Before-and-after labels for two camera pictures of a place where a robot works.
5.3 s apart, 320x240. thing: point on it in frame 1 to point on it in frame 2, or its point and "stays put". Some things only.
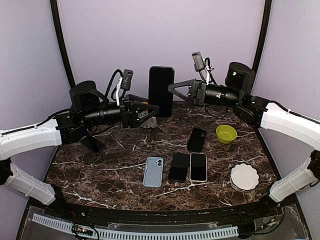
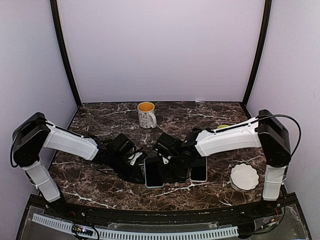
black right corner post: (268, 5) stays put
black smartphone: (198, 167) stays put
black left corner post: (57, 24) stays put
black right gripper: (197, 100) to (164, 175)
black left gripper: (131, 118) to (136, 172)
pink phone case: (198, 167) stays put
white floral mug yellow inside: (152, 123) stays put
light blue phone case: (153, 176) stays put
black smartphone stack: (159, 78) to (154, 172)
